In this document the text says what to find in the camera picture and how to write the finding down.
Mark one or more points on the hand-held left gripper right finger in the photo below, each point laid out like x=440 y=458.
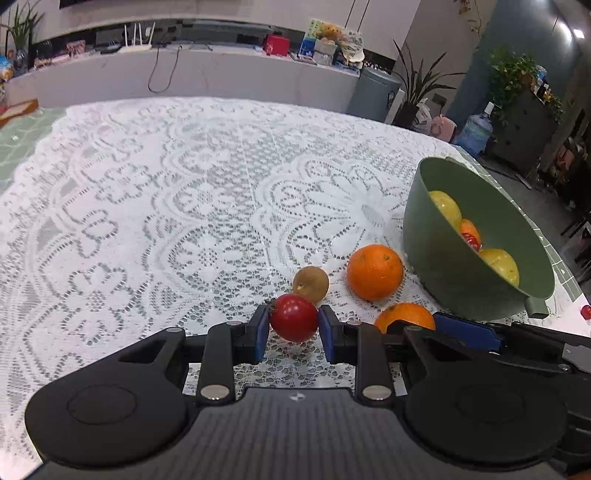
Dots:
x=327 y=334

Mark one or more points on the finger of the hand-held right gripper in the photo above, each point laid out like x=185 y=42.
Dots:
x=466 y=330

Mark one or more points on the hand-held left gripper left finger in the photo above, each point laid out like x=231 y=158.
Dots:
x=261 y=334

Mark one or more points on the orange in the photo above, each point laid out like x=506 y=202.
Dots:
x=375 y=272
x=470 y=228
x=408 y=314

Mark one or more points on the green plastic bowl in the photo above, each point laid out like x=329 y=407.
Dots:
x=429 y=258

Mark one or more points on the small brown round fruit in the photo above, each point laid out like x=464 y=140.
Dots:
x=311 y=284

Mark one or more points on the yellow lemon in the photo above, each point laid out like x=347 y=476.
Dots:
x=445 y=207
x=501 y=265

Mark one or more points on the white lace tablecloth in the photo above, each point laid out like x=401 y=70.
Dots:
x=161 y=207

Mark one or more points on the blue water jug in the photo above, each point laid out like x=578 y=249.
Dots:
x=475 y=134

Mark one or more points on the pink bag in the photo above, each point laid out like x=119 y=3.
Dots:
x=443 y=129

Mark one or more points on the dark drawer cabinet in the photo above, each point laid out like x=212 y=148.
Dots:
x=526 y=134

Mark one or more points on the white plastic bag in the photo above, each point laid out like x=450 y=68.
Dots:
x=421 y=117

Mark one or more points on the grey-green trash can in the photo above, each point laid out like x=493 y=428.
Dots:
x=369 y=94

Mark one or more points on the long-leaf potted plant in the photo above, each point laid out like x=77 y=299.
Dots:
x=418 y=78

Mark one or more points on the white television console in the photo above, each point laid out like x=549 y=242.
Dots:
x=231 y=76

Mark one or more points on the bushy green potted plant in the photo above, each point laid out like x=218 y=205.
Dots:
x=512 y=74

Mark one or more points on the blue carton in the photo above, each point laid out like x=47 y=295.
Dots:
x=308 y=47

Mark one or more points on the red box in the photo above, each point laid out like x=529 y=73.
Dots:
x=277 y=45

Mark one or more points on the yellow plush toy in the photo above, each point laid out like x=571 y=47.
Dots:
x=331 y=31

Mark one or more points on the white router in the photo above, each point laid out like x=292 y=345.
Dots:
x=134 y=44

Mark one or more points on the orange cardboard box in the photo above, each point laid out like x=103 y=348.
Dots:
x=18 y=112

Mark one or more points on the pink patterned packet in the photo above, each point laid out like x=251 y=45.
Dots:
x=76 y=48

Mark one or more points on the black television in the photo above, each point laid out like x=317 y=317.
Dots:
x=74 y=2

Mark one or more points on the thin-leaf plant in vase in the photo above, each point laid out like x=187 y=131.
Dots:
x=21 y=32

